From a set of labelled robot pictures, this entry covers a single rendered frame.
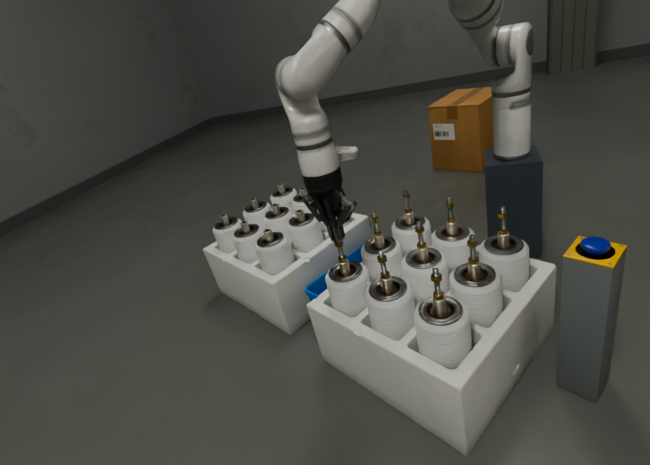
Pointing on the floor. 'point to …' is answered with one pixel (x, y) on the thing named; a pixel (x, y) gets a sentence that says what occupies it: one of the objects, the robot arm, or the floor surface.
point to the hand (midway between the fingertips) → (336, 232)
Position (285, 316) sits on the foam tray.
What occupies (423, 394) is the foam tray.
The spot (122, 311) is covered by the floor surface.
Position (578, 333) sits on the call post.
